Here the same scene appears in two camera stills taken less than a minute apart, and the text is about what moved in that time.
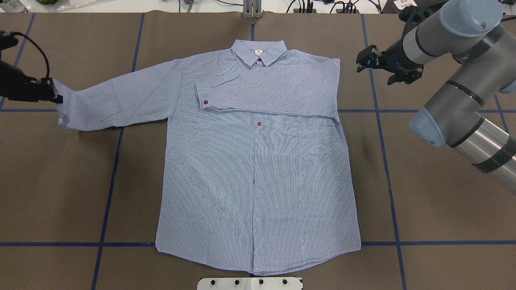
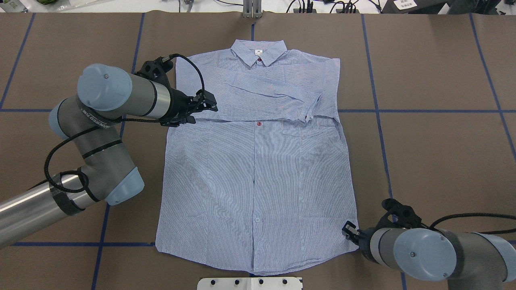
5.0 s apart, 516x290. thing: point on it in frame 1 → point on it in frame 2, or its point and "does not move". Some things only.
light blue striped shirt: [254, 176] does not move
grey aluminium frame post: [252, 9] does not move
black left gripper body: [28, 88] → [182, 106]
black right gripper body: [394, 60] → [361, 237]
